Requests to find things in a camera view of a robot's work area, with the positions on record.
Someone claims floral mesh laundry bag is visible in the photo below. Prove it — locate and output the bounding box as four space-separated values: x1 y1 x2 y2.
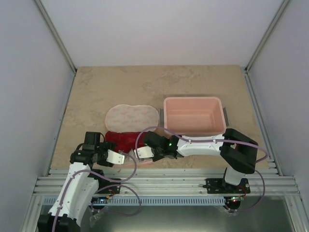
105 104 159 155

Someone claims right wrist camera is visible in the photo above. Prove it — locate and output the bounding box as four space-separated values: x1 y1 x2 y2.
134 146 154 160

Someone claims slotted cable duct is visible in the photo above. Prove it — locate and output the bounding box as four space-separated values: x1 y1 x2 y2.
91 196 229 206

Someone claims grey metal bracket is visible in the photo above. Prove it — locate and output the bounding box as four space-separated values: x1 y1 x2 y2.
223 107 229 124

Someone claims aluminium rail frame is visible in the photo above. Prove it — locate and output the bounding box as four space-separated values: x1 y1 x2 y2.
33 169 300 196

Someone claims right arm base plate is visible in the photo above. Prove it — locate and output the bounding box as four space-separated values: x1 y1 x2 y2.
203 178 251 194

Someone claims right corner post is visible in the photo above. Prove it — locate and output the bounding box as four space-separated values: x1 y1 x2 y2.
243 0 291 73

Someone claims pink plastic bin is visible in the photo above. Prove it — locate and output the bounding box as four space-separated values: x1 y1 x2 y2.
164 97 226 136

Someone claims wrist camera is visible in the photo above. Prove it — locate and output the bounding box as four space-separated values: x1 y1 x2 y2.
106 149 125 165
134 146 154 160

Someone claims corner post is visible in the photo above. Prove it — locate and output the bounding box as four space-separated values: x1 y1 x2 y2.
33 0 77 75
243 0 291 73

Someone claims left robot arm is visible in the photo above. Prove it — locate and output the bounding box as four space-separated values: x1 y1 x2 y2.
37 131 125 232

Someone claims left corner post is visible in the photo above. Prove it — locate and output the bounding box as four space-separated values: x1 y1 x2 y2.
33 0 77 75

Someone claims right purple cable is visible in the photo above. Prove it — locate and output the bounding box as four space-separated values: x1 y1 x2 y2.
135 127 270 213

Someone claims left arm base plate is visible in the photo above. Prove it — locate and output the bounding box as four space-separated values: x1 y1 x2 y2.
95 178 120 194

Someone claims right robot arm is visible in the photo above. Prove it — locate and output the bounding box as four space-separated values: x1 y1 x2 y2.
134 129 258 193

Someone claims red bra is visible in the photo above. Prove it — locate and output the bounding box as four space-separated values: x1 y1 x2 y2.
105 131 140 154

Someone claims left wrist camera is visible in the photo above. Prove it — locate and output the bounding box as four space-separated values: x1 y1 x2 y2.
106 149 125 165

